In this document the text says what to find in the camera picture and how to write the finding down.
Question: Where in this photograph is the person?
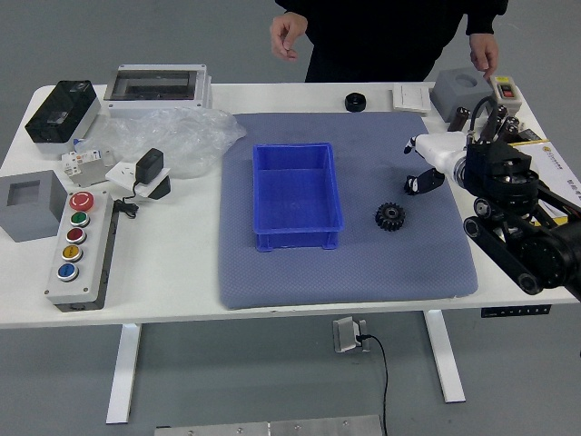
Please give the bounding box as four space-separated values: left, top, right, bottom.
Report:
270 0 509 84

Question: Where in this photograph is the white wall switch panel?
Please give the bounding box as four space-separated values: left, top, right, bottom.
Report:
390 83 431 114

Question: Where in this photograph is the person's right hand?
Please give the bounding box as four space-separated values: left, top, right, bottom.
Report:
270 12 309 62

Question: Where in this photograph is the black power adapter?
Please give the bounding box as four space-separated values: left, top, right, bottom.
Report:
133 147 165 186

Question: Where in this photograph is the grey metal plate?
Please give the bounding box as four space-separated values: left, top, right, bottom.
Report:
153 414 385 436

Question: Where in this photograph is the black adapter cable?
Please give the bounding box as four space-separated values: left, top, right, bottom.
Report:
111 181 142 220

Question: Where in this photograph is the five-button control box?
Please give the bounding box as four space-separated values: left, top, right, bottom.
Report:
44 190 120 313

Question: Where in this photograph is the beige two-button switch box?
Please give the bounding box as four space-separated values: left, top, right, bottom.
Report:
488 74 522 106

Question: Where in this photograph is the big black gear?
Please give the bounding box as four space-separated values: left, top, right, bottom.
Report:
374 202 407 233

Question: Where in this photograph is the grey-blue foam mat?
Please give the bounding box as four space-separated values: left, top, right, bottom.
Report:
217 111 479 311

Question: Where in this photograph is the grey block with square hole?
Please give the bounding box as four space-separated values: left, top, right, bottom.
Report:
0 169 69 243

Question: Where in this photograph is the white circuit breaker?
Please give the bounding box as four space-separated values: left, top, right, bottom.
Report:
61 147 120 188

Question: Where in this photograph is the white box with black lid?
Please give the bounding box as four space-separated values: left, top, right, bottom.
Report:
24 80 102 155

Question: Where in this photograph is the white table leg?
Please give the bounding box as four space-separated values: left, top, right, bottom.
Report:
424 309 468 404
105 322 143 426

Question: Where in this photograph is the silver floor socket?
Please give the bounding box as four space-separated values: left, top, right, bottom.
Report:
332 316 371 354

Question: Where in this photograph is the person's left hand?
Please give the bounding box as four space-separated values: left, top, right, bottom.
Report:
468 32 499 84

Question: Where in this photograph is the white socket plate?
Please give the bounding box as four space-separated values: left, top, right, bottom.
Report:
104 161 172 199

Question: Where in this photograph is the black table height controller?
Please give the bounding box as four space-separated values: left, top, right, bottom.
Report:
480 303 553 318

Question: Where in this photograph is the blue plastic box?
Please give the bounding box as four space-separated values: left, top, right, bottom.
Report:
251 142 345 253

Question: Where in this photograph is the black socket base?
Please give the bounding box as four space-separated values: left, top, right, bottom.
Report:
147 175 172 201

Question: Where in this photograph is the grey block with round hole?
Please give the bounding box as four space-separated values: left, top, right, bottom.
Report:
429 66 495 123

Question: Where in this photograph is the clear plastic bag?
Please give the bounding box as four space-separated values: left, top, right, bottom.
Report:
74 106 249 181

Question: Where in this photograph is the white distribution box clear window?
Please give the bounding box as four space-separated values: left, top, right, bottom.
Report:
103 64 213 120

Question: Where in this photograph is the black round ring nut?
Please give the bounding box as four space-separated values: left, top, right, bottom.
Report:
343 92 368 114

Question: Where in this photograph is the black floor plug and cord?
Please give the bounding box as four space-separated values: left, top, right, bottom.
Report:
356 333 390 436

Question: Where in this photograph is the yellow and white carton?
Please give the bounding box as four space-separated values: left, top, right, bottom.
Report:
507 137 581 228

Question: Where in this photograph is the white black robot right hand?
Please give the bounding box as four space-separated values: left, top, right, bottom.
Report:
402 133 468 197

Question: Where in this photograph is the brown cylindrical capacitor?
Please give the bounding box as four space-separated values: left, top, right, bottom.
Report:
480 104 508 140
501 115 521 143
448 106 471 133

